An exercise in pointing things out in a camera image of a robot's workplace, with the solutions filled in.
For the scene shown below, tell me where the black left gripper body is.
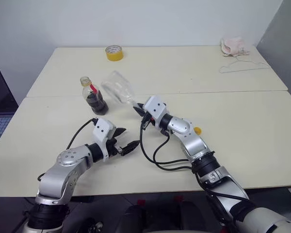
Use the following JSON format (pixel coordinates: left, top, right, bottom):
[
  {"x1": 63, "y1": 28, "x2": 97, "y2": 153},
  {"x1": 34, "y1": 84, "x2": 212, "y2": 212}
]
[{"x1": 106, "y1": 135, "x2": 123, "y2": 159}]

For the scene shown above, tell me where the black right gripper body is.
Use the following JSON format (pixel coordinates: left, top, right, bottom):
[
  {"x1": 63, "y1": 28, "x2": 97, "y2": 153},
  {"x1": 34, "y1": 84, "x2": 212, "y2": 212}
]
[{"x1": 141, "y1": 112, "x2": 156, "y2": 128}]

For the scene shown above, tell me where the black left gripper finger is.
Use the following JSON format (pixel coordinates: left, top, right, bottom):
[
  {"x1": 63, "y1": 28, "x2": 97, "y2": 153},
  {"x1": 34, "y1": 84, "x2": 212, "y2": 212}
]
[
  {"x1": 121, "y1": 140, "x2": 140, "y2": 156},
  {"x1": 112, "y1": 127, "x2": 128, "y2": 140}
]

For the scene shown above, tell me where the clear plastic bottle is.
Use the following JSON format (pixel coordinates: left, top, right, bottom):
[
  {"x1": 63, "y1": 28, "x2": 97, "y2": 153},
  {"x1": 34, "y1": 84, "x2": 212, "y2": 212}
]
[{"x1": 101, "y1": 70, "x2": 139, "y2": 107}]

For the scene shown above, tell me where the cola bottle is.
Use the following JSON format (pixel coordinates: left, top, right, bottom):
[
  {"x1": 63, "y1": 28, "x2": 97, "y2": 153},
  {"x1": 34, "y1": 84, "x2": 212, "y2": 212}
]
[{"x1": 79, "y1": 76, "x2": 109, "y2": 116}]

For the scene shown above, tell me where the yellow tape roll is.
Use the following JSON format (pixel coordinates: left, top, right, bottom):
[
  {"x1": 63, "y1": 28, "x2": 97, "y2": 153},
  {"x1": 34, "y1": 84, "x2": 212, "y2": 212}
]
[{"x1": 105, "y1": 45, "x2": 125, "y2": 62}]

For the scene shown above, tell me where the pink crumpled cloth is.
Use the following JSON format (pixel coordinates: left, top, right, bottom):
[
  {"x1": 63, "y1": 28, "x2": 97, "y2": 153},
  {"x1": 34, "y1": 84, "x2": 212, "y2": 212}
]
[{"x1": 220, "y1": 36, "x2": 252, "y2": 58}]

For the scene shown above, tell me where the dark laptop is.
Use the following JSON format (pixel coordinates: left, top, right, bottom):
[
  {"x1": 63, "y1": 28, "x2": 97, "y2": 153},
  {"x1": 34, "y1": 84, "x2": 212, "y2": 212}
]
[{"x1": 0, "y1": 68, "x2": 19, "y2": 150}]

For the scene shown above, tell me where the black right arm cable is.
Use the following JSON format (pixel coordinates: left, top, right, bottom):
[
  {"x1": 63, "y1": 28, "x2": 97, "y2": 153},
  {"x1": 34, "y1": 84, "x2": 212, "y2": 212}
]
[
  {"x1": 153, "y1": 132, "x2": 192, "y2": 165},
  {"x1": 139, "y1": 120, "x2": 197, "y2": 172}
]

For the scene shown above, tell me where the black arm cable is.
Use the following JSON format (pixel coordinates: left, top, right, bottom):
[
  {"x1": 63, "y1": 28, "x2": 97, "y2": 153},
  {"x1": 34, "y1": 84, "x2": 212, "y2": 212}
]
[
  {"x1": 139, "y1": 120, "x2": 197, "y2": 172},
  {"x1": 65, "y1": 118, "x2": 99, "y2": 149},
  {"x1": 153, "y1": 132, "x2": 192, "y2": 165}
]

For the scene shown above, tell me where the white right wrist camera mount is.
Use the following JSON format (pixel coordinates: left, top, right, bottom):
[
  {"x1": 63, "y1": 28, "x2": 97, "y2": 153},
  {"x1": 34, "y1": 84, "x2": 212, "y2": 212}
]
[{"x1": 143, "y1": 96, "x2": 167, "y2": 122}]

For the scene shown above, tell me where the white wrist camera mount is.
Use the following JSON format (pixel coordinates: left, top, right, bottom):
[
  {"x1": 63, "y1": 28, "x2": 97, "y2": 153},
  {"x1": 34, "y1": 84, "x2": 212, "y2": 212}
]
[
  {"x1": 143, "y1": 96, "x2": 167, "y2": 122},
  {"x1": 92, "y1": 118, "x2": 117, "y2": 162}
]

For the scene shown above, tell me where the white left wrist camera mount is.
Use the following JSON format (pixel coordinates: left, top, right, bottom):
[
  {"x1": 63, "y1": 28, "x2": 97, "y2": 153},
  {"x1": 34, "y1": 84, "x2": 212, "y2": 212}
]
[{"x1": 92, "y1": 118, "x2": 117, "y2": 162}]

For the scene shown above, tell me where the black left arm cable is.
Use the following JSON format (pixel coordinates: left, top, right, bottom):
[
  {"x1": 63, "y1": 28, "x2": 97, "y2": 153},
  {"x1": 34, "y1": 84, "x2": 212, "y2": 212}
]
[{"x1": 65, "y1": 118, "x2": 99, "y2": 149}]

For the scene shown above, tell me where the thin wire hanger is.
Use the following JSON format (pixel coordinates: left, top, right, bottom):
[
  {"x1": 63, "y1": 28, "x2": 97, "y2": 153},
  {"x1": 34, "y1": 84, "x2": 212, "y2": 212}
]
[{"x1": 219, "y1": 59, "x2": 271, "y2": 74}]

